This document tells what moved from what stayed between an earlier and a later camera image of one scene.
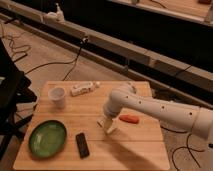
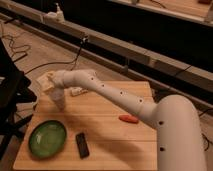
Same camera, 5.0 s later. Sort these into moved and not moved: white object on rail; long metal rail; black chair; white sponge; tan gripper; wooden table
Moved: white sponge; tan gripper
Not moved: white object on rail; black chair; long metal rail; wooden table
